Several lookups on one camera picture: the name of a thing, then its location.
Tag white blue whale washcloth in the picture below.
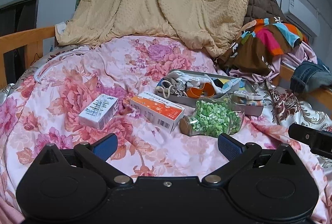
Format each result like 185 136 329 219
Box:
167 70 210 89

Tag white blue medicine box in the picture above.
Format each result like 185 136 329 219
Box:
78 94 118 130

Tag cream maroon damask cloth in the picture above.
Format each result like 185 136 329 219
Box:
257 82 331 132

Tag striped pastel sock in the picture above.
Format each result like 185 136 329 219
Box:
231 91 264 106

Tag blue denim jeans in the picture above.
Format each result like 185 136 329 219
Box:
290 60 332 94

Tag yellow blue cartoon towel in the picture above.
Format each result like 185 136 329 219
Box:
205 75 246 94

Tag orange white medicine box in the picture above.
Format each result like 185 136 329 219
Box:
129 91 185 133

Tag grey shallow cardboard box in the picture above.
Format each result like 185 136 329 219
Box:
155 69 263 117

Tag mauve pink cloth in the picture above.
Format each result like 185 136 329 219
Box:
229 42 317 83

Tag brown multicolour striped garment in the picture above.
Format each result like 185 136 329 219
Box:
216 16 308 76

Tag white air conditioner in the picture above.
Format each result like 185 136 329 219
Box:
280 0 320 38

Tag brown quilted blanket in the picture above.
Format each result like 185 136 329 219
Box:
243 0 286 25

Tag beige dotted quilt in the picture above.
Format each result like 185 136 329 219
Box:
56 0 249 57

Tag beige knotted rope item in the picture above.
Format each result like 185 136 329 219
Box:
155 77 187 99

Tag wooden bed frame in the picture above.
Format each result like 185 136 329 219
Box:
0 25 55 88

